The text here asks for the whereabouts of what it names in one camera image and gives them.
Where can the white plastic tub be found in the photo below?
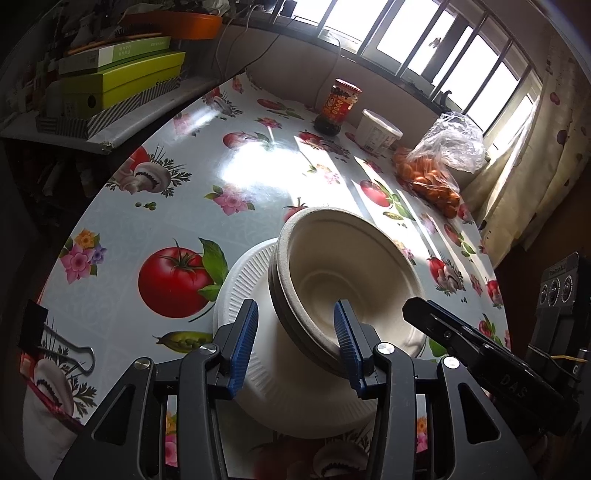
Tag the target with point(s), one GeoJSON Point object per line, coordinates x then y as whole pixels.
{"type": "Point", "coordinates": [376, 134]}

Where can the cream dotted curtain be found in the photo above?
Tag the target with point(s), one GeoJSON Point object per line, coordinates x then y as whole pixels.
{"type": "Point", "coordinates": [545, 161]}

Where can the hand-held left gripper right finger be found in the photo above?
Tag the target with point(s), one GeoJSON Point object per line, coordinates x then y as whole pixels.
{"type": "Point", "coordinates": [345, 346]}

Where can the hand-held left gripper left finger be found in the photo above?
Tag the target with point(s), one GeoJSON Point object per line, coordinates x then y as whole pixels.
{"type": "Point", "coordinates": [244, 346]}

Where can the plastic bag of oranges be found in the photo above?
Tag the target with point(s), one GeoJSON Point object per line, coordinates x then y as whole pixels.
{"type": "Point", "coordinates": [429, 177]}

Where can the white and green box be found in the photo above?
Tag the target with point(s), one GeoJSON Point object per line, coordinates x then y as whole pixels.
{"type": "Point", "coordinates": [115, 53]}

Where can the orange tray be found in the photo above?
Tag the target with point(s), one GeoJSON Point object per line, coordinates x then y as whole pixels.
{"type": "Point", "coordinates": [184, 25]}

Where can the grey side shelf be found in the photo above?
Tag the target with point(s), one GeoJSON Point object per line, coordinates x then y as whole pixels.
{"type": "Point", "coordinates": [152, 115]}

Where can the vegetable print tablecloth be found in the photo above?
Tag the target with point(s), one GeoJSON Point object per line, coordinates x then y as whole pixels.
{"type": "Point", "coordinates": [138, 221]}

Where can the black binder clip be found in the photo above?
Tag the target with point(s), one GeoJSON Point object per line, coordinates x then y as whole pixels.
{"type": "Point", "coordinates": [32, 323]}

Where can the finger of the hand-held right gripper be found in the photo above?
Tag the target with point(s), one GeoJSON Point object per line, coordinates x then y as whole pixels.
{"type": "Point", "coordinates": [438, 330]}

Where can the barred window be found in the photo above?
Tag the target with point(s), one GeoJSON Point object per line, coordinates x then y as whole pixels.
{"type": "Point", "coordinates": [415, 41]}

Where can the white paper plate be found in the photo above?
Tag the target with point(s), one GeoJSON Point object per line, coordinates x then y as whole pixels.
{"type": "Point", "coordinates": [286, 397]}

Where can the striped box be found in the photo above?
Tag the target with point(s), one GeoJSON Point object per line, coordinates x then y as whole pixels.
{"type": "Point", "coordinates": [115, 115]}

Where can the red label sauce jar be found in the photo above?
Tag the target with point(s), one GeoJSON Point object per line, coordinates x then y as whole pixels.
{"type": "Point", "coordinates": [339, 104]}

